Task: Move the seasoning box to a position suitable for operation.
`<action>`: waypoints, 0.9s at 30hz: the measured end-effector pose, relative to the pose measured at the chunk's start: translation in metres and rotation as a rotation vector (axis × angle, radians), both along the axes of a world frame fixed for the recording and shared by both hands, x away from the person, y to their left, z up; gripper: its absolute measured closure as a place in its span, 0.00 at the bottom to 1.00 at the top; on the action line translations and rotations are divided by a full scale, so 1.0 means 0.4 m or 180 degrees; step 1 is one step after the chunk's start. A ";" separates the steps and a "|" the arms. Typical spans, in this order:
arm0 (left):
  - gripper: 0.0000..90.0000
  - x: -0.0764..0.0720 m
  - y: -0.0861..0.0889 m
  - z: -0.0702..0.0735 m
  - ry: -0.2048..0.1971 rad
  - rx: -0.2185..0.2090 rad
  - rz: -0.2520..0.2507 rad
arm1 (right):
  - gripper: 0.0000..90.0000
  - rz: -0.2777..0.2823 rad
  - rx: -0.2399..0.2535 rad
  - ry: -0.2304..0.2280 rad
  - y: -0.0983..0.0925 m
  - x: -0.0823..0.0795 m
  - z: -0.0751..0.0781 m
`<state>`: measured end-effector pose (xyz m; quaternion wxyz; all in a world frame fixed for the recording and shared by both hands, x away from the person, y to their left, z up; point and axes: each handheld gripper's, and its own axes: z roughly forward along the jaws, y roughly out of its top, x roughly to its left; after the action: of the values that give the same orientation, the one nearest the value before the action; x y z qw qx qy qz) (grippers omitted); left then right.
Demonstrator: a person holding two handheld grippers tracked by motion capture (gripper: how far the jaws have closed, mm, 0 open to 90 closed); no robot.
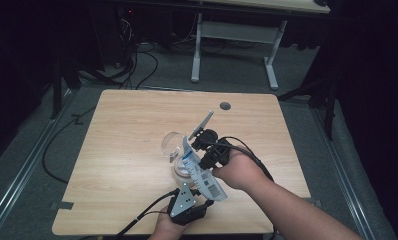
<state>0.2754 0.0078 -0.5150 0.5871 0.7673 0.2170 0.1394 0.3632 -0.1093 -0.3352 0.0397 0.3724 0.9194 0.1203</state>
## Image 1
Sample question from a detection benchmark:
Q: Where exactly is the looped black floor cable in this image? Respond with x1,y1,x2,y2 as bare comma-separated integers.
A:
133,41,160,90

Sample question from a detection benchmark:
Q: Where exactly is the person's right hand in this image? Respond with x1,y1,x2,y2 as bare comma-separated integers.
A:
211,148,274,197

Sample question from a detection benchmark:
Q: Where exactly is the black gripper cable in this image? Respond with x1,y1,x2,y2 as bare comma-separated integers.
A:
113,188,181,240
206,135,279,240

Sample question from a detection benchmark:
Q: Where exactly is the black metal stand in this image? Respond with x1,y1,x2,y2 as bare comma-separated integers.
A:
49,56,85,121
277,75,339,142

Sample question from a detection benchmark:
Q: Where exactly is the long black floor cable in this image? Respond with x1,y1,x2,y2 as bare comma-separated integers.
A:
41,105,98,184

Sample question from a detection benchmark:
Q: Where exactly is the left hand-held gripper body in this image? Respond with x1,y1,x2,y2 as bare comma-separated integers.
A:
166,182,207,226

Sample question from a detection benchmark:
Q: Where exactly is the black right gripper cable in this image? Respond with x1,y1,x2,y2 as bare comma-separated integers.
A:
206,135,279,240

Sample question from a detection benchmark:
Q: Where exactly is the metal floor rail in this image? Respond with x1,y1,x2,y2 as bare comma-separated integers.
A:
310,105,379,240
0,89,79,236

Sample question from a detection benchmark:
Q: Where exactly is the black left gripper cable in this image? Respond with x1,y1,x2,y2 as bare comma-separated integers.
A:
113,188,181,240

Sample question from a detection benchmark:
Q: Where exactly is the white-legged desk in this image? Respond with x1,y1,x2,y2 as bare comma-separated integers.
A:
190,0,331,91

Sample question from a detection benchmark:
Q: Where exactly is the white and blue packet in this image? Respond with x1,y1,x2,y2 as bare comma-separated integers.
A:
181,134,229,203

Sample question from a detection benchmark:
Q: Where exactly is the person's left hand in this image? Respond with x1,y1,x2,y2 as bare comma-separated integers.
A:
148,211,189,240

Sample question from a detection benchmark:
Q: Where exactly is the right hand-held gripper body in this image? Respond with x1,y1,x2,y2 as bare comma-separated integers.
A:
187,110,235,168

